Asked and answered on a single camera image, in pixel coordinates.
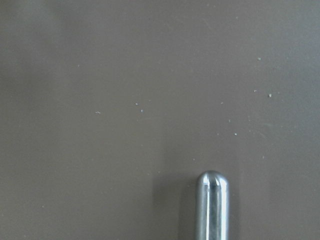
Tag steel muddler black tip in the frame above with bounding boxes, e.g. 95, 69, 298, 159
194, 170, 229, 240

